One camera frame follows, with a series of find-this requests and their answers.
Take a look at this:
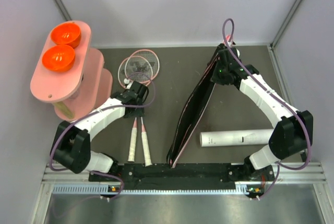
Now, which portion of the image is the lower orange plastic bowl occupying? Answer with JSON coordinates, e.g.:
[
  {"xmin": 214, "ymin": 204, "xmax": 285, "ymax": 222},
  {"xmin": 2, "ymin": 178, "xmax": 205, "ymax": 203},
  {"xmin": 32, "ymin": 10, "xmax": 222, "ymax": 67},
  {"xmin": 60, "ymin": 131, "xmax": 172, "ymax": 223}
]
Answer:
[{"xmin": 42, "ymin": 44, "xmax": 76, "ymax": 73}]

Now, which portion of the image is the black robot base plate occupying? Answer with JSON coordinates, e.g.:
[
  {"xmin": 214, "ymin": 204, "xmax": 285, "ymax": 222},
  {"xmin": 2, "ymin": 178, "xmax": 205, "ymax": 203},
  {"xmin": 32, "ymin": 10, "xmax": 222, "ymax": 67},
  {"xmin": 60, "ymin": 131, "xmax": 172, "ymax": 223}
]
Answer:
[{"xmin": 88, "ymin": 163, "xmax": 275, "ymax": 190}]

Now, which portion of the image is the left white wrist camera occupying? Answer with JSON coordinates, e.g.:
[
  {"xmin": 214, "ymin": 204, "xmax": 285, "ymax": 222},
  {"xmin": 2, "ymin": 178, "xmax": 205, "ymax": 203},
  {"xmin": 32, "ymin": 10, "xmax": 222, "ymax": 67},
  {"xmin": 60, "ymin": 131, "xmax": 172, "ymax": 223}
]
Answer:
[{"xmin": 124, "ymin": 78, "xmax": 133, "ymax": 89}]

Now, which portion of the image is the orange plastic bowl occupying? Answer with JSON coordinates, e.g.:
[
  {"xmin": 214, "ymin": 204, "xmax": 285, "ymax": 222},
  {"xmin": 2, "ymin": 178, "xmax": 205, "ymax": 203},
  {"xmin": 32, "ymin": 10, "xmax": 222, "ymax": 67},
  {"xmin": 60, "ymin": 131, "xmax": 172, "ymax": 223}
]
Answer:
[
  {"xmin": 51, "ymin": 22, "xmax": 81, "ymax": 48},
  {"xmin": 42, "ymin": 44, "xmax": 76, "ymax": 73}
]

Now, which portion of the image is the pink badminton racket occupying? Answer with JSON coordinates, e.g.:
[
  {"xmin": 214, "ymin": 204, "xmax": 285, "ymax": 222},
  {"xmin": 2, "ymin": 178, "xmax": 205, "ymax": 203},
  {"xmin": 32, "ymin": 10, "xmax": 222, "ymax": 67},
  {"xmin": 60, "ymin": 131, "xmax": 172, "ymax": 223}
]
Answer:
[
  {"xmin": 117, "ymin": 54, "xmax": 153, "ymax": 162},
  {"xmin": 125, "ymin": 49, "xmax": 160, "ymax": 167}
]

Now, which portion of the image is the pink three-tier wooden shelf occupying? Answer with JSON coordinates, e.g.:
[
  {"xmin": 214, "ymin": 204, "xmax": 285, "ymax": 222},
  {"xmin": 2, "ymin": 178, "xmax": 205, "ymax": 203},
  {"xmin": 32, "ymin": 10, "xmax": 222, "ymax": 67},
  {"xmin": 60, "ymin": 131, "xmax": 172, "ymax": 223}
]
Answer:
[{"xmin": 30, "ymin": 20, "xmax": 113, "ymax": 122}]

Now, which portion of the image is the grey slotted cable duct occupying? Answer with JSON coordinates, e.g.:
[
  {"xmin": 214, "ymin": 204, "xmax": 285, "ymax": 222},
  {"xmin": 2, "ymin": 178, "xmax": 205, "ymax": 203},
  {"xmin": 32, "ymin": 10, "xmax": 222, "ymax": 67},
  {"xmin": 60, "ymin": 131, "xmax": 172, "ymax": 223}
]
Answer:
[{"xmin": 52, "ymin": 184, "xmax": 260, "ymax": 195}]

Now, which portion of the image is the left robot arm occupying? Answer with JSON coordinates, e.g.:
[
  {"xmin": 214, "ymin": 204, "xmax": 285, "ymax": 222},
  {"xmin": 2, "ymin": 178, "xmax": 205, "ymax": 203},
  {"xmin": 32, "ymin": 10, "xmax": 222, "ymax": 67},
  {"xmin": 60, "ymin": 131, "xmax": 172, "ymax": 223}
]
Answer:
[{"xmin": 49, "ymin": 81, "xmax": 149, "ymax": 181}]

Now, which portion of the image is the white shuttlecock tube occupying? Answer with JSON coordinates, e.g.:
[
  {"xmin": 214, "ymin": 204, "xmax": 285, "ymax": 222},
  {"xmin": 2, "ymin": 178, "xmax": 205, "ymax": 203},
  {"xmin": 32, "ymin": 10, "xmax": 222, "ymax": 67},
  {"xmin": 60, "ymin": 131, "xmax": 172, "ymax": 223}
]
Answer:
[{"xmin": 200, "ymin": 129, "xmax": 273, "ymax": 147}]

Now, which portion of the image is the pink SPORT racket bag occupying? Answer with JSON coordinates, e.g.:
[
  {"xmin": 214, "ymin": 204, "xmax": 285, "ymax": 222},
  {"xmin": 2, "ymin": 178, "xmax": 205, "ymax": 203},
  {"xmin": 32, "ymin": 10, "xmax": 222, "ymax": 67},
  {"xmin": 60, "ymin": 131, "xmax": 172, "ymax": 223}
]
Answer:
[{"xmin": 166, "ymin": 43, "xmax": 226, "ymax": 169}]

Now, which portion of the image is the upper orange plastic bowl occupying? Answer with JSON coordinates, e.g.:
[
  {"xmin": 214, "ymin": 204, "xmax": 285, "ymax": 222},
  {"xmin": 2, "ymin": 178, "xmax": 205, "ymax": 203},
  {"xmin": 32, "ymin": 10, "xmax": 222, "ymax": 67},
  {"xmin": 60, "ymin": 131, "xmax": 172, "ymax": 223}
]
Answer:
[{"xmin": 51, "ymin": 22, "xmax": 81, "ymax": 48}]

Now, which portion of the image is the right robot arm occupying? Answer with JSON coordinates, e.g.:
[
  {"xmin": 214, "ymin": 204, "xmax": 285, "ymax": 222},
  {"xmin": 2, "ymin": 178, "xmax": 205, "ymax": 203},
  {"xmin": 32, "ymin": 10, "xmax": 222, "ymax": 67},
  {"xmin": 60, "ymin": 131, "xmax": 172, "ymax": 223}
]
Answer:
[{"xmin": 211, "ymin": 44, "xmax": 313, "ymax": 180}]

